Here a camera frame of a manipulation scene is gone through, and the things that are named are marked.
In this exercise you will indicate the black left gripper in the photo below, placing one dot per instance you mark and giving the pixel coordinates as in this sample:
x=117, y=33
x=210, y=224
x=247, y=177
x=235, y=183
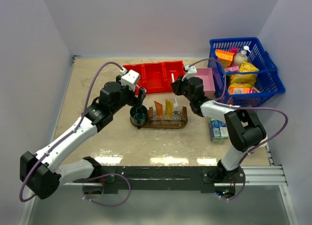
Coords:
x=134, y=101

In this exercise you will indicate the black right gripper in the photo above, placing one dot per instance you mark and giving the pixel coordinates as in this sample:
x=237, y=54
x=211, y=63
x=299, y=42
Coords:
x=176, y=86

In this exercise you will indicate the yellow toothpaste tube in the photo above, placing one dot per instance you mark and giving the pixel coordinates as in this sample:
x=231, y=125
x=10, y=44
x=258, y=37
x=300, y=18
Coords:
x=169, y=108

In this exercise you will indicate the dark green mug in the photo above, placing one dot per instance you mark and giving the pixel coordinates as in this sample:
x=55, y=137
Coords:
x=138, y=116

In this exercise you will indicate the orange toothpaste tube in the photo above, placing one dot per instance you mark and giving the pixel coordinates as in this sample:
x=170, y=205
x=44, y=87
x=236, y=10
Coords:
x=159, y=108

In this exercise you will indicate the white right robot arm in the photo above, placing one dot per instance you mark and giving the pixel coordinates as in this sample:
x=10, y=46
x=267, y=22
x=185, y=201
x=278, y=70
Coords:
x=244, y=128

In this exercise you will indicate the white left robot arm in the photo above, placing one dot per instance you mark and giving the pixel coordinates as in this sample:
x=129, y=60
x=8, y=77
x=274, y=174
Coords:
x=43, y=171

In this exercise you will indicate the oval wooden tray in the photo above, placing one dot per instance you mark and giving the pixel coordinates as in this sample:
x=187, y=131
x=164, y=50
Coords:
x=150, y=126

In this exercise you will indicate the red bin right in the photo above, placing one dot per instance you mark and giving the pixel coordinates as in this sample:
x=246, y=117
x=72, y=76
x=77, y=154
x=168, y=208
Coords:
x=170, y=68

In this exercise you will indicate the red bin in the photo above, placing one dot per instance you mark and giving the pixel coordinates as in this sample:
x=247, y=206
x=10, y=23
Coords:
x=170, y=68
x=155, y=79
x=139, y=69

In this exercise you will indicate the red bin middle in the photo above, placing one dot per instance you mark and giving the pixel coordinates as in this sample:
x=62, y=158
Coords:
x=155, y=79

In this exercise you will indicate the red bin left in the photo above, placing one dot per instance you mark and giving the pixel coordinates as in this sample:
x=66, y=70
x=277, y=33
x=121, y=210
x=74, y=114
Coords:
x=139, y=69

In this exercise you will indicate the pink drawer box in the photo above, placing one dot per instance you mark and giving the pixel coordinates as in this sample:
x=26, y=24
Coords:
x=208, y=81

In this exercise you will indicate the orange box lower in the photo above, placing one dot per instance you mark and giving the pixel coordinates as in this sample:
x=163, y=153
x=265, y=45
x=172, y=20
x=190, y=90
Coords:
x=239, y=90

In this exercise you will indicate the orange snack box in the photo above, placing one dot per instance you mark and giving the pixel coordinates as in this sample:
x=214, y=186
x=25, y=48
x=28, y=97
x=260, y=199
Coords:
x=224, y=57

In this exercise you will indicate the green blue carton box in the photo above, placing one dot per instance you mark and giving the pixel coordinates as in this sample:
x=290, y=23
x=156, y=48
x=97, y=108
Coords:
x=218, y=131

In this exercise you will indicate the yellow chips bag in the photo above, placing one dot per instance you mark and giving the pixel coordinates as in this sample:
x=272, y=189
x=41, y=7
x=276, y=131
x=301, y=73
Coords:
x=246, y=76

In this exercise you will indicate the beige pump soap bottle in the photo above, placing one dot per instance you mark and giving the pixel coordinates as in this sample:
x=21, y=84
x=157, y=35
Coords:
x=241, y=57

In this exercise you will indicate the pink small package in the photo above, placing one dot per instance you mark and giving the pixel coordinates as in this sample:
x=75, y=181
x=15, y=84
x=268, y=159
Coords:
x=234, y=50

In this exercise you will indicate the blue plastic basket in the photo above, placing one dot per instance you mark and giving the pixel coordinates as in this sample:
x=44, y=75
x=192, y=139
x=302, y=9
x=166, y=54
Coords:
x=267, y=82

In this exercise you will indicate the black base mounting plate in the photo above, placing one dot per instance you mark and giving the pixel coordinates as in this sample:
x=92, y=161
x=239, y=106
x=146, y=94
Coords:
x=179, y=178

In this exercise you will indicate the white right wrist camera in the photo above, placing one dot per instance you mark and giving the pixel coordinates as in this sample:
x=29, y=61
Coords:
x=190, y=71

